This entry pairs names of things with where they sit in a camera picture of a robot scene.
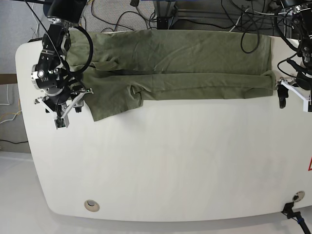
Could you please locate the olive green T-shirt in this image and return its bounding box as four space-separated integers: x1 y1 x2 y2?
65 29 276 122

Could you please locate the table grommet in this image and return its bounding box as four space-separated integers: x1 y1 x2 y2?
292 191 305 202
84 200 100 212

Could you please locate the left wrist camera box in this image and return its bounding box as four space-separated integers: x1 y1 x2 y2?
303 100 312 113

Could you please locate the aluminium frame leg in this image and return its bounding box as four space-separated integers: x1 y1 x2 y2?
153 0 178 30

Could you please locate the black clamp with cable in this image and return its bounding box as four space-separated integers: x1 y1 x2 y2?
281 202 311 234

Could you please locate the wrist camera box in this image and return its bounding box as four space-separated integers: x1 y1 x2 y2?
54 117 69 129
303 100 312 113

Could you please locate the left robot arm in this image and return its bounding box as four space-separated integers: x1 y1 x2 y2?
273 0 312 112

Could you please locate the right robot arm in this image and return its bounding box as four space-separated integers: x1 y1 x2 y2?
31 0 94 128

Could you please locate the left table grommet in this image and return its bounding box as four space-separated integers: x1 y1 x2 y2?
84 200 100 212

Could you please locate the white floor cable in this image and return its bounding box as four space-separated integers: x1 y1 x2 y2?
31 17 40 37

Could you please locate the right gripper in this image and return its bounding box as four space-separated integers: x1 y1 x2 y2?
34 87 94 119

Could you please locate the red warning sticker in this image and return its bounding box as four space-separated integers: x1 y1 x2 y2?
308 158 312 171

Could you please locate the black bar at table edge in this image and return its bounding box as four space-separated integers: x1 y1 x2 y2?
27 37 42 43

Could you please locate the right table grommet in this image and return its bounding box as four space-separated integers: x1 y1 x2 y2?
292 191 305 202

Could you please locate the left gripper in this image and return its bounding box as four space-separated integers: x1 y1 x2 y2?
276 73 312 109

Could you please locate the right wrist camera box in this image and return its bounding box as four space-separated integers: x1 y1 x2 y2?
54 117 69 129

